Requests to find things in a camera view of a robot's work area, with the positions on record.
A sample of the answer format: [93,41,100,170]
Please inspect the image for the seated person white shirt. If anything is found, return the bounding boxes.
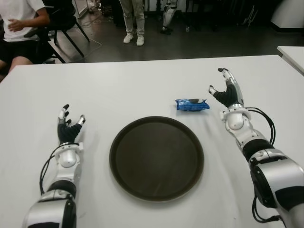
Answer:
[0,0,52,72]

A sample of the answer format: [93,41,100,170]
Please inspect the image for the white side table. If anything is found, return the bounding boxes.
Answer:
[276,46,304,77]

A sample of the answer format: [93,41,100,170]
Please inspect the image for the background humanoid robot legs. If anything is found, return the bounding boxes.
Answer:
[159,0,179,35]

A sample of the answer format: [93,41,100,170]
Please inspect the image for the standing person beige trousers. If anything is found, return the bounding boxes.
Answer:
[118,0,146,47]

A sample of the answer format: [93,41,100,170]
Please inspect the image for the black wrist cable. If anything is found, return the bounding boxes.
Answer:
[244,107,276,145]
[39,147,60,195]

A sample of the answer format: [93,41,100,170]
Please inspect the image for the round dark brown tray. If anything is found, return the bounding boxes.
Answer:
[109,115,205,203]

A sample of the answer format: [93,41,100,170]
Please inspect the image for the black right elbow cable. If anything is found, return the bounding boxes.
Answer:
[251,194,285,224]

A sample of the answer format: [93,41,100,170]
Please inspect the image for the blue Oreo packet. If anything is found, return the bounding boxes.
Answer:
[175,97,210,112]

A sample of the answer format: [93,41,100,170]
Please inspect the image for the white floor cable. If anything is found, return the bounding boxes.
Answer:
[51,16,103,63]

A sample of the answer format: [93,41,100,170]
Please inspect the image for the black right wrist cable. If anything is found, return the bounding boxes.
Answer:
[244,107,276,145]

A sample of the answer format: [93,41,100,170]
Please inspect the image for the folded metal racks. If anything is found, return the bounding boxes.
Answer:
[242,4,259,28]

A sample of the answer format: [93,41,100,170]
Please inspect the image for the black chair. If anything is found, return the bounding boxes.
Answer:
[23,0,91,64]

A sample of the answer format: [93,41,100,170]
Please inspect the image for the white upright panel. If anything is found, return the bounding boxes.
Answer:
[72,0,87,19]

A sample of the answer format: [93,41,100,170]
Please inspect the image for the white cabinet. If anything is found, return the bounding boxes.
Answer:
[269,0,304,33]

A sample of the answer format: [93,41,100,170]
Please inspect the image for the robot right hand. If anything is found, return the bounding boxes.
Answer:
[208,67,245,109]

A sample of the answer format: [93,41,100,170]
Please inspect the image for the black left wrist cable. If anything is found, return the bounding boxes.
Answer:
[39,147,60,195]

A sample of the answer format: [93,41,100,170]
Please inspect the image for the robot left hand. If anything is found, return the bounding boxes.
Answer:
[57,103,86,145]

